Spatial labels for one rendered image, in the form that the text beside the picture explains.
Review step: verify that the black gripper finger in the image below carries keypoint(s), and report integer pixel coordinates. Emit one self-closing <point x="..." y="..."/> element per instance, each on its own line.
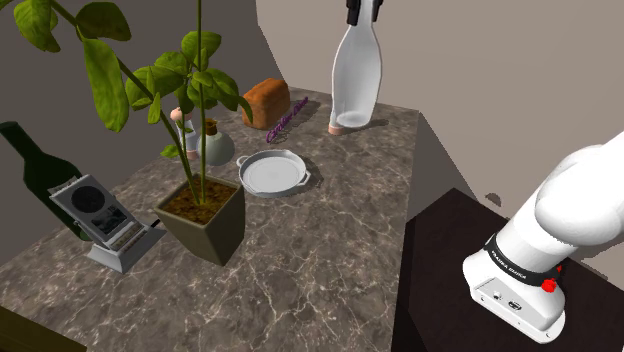
<point x="352" y="11"/>
<point x="376" y="10"/>

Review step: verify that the dark green wine bottle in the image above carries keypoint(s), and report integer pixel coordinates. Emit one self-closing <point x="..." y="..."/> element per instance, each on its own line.
<point x="39" y="170"/>

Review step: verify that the grey device on stand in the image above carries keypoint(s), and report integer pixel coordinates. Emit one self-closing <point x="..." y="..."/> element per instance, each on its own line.
<point x="97" y="209"/>

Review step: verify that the round grey corked flask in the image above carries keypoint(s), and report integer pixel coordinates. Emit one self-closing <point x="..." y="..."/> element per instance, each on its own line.
<point x="218" y="148"/>

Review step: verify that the green plant in square pot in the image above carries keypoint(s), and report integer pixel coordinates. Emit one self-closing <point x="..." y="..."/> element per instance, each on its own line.
<point x="214" y="234"/>

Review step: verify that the tall white bottle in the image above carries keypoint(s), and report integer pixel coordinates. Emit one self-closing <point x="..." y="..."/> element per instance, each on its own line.
<point x="356" y="73"/>

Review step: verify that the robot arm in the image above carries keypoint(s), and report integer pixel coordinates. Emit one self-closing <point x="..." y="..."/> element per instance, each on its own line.
<point x="556" y="214"/>

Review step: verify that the brown bread loaf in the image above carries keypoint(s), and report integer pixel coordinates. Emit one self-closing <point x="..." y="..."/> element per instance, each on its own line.
<point x="265" y="103"/>

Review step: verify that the small pink-capped bottle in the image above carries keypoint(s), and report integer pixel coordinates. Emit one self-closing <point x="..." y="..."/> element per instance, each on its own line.
<point x="187" y="139"/>

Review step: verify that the dark robot stand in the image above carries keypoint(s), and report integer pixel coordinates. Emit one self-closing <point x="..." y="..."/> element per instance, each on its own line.
<point x="438" y="292"/>

